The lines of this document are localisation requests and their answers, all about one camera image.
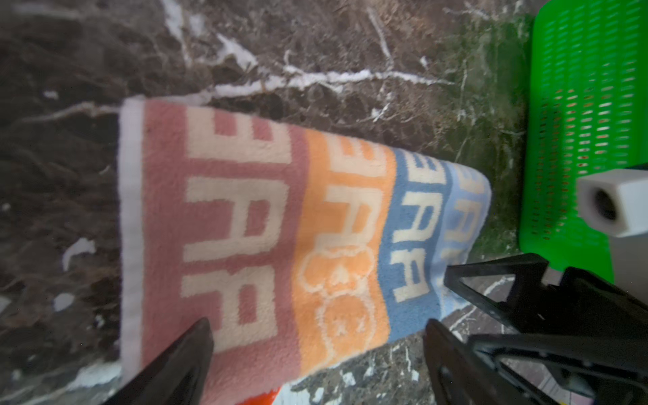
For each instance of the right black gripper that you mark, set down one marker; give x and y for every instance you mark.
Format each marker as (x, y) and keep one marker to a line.
(589, 334)

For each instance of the striped rabbit text towel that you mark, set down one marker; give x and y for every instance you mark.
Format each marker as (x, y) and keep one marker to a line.
(302, 249)

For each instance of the green plastic basket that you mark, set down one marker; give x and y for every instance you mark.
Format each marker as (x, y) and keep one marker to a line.
(588, 114)

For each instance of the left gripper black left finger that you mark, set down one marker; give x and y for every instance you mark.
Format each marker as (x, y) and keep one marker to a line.
(177, 376)

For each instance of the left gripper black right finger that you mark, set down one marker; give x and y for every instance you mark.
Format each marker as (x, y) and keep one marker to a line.
(457, 376)

